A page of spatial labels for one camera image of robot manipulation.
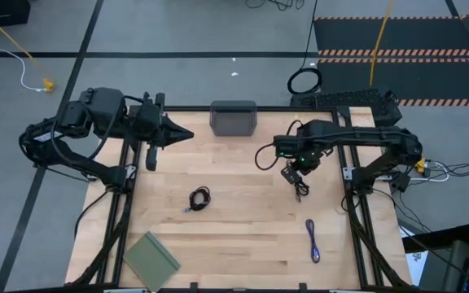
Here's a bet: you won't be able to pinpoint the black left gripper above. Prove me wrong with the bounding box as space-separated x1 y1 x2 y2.
128 92 195 172

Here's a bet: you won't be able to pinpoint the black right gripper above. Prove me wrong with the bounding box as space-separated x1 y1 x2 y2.
274 134 334 186

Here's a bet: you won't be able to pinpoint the black USB cable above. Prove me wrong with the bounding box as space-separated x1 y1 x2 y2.
293 178 311 203

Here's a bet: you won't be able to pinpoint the purple USB cable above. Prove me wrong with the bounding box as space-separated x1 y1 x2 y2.
305 218 322 265

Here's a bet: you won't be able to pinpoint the dark brown USB cable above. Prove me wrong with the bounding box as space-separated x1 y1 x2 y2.
182 186 213 214

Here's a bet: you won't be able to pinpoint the grey translucent plastic bin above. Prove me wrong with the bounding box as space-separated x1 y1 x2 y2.
208 99 259 138

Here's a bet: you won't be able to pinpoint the small black power box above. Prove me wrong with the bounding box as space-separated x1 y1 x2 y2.
388 172 413 194

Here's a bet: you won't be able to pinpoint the green spiral notebook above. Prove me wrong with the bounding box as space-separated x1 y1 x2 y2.
122 230 182 293

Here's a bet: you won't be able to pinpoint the white printed paper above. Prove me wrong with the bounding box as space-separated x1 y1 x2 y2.
399 226 429 286

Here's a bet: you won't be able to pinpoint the black hazard-striped floor mat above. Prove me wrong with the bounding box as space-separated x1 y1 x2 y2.
313 14 469 108

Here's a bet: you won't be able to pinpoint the black aluminium table frame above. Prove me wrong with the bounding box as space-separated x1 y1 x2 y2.
71 104 413 293

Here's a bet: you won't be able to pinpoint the black coiled floor cable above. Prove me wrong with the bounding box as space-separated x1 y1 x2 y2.
286 0 324 96

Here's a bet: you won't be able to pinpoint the white power cable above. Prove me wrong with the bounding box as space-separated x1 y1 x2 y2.
410 161 450 183

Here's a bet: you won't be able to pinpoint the thick yellow floor cable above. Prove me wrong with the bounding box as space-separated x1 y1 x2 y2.
369 0 395 87

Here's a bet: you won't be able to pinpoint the white floor cable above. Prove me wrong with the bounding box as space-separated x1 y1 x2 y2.
0 0 46 93

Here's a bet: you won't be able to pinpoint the black loose floor cables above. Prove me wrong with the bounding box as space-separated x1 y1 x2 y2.
244 0 305 12

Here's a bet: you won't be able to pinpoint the black cable bundle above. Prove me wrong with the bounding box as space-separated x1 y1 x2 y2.
397 157 469 185

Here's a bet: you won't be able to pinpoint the thin yellow floor cable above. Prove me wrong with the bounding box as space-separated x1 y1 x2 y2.
0 4 50 85

